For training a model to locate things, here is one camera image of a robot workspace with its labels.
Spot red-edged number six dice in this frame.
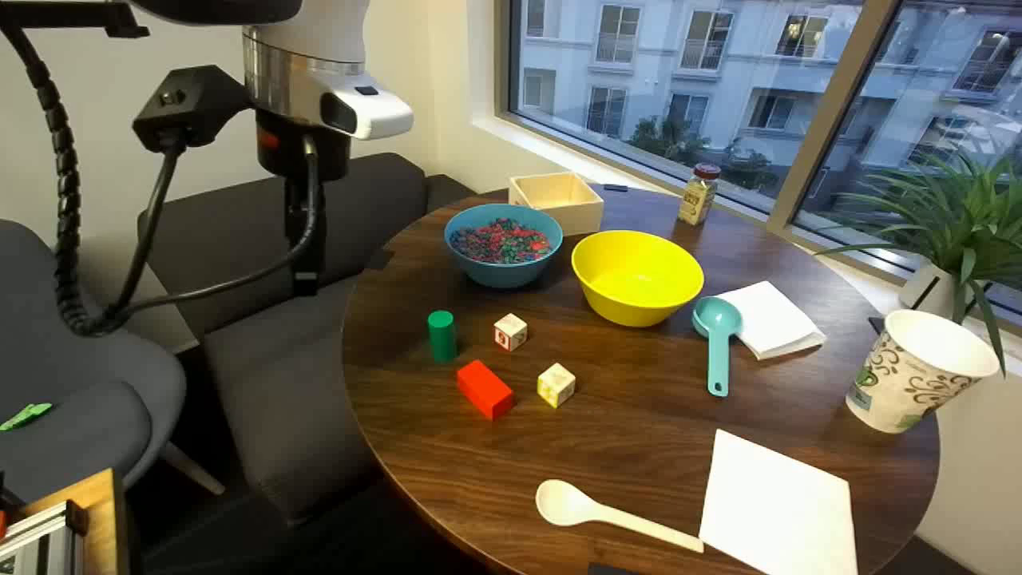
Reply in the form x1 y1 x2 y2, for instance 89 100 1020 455
493 314 527 353

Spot small spice jar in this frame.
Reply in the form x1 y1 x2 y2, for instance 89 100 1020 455
676 162 719 227

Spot white plastic spoon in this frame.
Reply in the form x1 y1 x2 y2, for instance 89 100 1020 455
533 479 704 553

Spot wooden equipment cart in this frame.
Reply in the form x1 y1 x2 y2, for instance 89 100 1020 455
0 470 135 575

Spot yellow-edged wooden dice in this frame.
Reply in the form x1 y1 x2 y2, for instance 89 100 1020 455
535 363 576 410

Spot green cylinder block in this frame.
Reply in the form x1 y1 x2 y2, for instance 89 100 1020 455
428 311 455 363

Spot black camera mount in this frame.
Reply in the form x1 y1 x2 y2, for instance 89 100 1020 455
135 63 252 152

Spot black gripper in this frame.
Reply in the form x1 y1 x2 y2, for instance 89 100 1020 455
259 125 349 297

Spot black corrugated cable hose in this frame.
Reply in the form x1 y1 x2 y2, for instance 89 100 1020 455
0 23 327 339

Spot blue bowl of beads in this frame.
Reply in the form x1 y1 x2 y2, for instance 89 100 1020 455
444 205 561 292

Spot grey chair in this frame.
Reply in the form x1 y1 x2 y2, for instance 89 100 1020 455
0 221 224 502

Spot yellow plastic bowl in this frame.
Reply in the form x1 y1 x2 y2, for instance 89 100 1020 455
572 230 706 329

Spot potted green plant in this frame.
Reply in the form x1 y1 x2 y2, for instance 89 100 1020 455
841 152 1022 361

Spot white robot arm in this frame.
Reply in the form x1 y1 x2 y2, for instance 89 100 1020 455
135 0 411 293

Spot orange plush block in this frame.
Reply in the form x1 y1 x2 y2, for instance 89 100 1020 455
455 361 513 422

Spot white wooden box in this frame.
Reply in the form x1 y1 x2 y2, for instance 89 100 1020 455
509 173 602 236

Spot teal measuring scoop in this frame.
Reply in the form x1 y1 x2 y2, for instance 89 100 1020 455
692 297 741 400

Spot folded white napkin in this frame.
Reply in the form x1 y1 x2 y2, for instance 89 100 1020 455
725 282 826 361

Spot flat white napkin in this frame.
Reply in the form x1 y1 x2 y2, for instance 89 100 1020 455
700 431 858 575

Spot patterned paper cup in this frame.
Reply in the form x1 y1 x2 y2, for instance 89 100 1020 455
846 311 998 435

